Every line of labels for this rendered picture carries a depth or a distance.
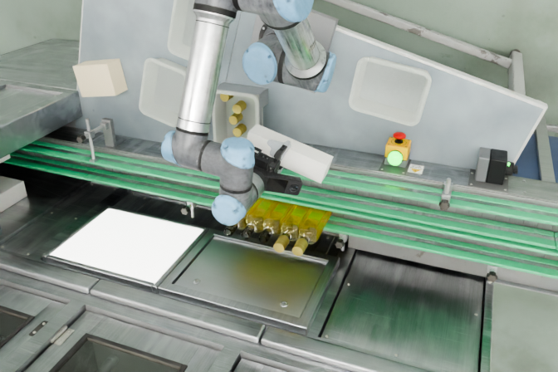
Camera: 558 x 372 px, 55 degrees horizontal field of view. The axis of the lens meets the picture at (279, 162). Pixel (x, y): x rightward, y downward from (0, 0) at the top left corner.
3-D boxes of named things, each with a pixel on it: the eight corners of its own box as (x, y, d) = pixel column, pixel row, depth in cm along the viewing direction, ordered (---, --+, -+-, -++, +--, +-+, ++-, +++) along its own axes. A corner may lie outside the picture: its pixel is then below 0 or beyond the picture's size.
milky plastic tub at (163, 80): (150, 104, 205) (137, 111, 198) (158, 50, 194) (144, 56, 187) (190, 121, 202) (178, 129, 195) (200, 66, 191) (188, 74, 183)
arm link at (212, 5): (191, -60, 114) (151, 163, 122) (237, -52, 111) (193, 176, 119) (214, -45, 125) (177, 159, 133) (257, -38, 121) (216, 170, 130)
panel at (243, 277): (108, 211, 203) (43, 262, 175) (107, 204, 202) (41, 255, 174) (340, 264, 175) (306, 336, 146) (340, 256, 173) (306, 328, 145)
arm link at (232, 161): (200, 141, 118) (199, 184, 123) (247, 154, 115) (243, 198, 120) (217, 129, 125) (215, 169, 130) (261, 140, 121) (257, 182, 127)
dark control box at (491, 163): (475, 168, 169) (474, 181, 162) (480, 145, 165) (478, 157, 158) (503, 173, 166) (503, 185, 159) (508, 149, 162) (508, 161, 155)
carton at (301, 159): (256, 124, 155) (248, 131, 150) (333, 156, 151) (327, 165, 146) (252, 141, 158) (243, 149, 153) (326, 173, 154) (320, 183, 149)
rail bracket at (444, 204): (441, 187, 162) (436, 209, 151) (444, 165, 159) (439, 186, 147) (454, 189, 161) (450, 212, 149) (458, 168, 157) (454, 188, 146)
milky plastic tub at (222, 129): (224, 140, 198) (213, 149, 191) (222, 81, 188) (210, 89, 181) (268, 147, 192) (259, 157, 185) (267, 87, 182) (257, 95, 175)
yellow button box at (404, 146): (388, 154, 177) (384, 164, 171) (389, 134, 174) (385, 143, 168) (409, 159, 175) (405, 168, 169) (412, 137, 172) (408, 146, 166)
